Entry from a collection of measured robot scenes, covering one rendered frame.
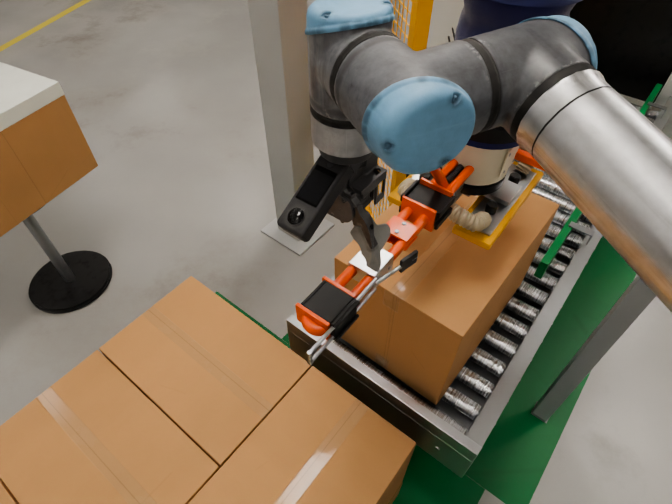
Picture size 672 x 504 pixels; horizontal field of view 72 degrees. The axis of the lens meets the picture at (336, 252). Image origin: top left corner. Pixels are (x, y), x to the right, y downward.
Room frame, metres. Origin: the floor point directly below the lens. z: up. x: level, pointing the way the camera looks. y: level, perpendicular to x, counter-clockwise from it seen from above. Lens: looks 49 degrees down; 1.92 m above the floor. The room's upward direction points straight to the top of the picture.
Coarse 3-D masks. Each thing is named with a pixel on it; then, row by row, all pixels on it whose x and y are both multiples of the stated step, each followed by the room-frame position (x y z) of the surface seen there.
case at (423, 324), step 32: (448, 224) 0.96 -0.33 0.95; (512, 224) 0.96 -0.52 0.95; (544, 224) 0.96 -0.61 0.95; (352, 256) 0.84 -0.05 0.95; (448, 256) 0.84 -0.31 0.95; (480, 256) 0.84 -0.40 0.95; (512, 256) 0.84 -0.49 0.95; (352, 288) 0.79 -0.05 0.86; (384, 288) 0.73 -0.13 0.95; (416, 288) 0.73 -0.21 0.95; (448, 288) 0.73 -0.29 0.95; (480, 288) 0.73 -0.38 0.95; (512, 288) 0.92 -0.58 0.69; (384, 320) 0.72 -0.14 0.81; (416, 320) 0.66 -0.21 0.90; (448, 320) 0.63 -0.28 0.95; (480, 320) 0.68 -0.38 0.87; (384, 352) 0.71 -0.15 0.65; (416, 352) 0.65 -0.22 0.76; (448, 352) 0.59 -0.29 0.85; (416, 384) 0.63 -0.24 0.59; (448, 384) 0.62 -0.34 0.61
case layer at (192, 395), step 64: (192, 320) 0.89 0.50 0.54; (64, 384) 0.65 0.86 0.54; (128, 384) 0.65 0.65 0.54; (192, 384) 0.65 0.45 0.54; (256, 384) 0.65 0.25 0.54; (320, 384) 0.65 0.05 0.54; (0, 448) 0.46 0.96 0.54; (64, 448) 0.46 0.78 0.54; (128, 448) 0.46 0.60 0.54; (192, 448) 0.46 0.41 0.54; (256, 448) 0.46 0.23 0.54; (320, 448) 0.46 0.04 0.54; (384, 448) 0.46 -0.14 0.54
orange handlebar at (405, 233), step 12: (516, 156) 0.93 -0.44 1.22; (528, 156) 0.91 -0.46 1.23; (444, 168) 0.87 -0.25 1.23; (468, 168) 0.87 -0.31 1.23; (540, 168) 0.89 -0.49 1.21; (432, 180) 0.83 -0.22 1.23; (456, 180) 0.82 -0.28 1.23; (396, 216) 0.70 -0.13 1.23; (408, 216) 0.71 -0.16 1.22; (420, 216) 0.71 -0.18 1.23; (396, 228) 0.67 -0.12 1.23; (408, 228) 0.67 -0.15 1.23; (420, 228) 0.68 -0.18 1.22; (396, 240) 0.66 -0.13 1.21; (408, 240) 0.64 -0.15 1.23; (396, 252) 0.61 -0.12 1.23; (348, 276) 0.55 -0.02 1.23; (360, 288) 0.52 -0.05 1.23; (312, 324) 0.44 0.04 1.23
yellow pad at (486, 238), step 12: (516, 180) 0.94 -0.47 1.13; (528, 180) 0.96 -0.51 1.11; (528, 192) 0.92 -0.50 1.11; (480, 204) 0.87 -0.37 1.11; (492, 204) 0.84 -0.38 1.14; (516, 204) 0.87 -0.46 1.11; (492, 216) 0.82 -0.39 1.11; (504, 216) 0.83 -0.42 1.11; (456, 228) 0.79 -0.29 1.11; (492, 228) 0.78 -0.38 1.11; (504, 228) 0.80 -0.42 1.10; (480, 240) 0.75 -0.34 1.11; (492, 240) 0.75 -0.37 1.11
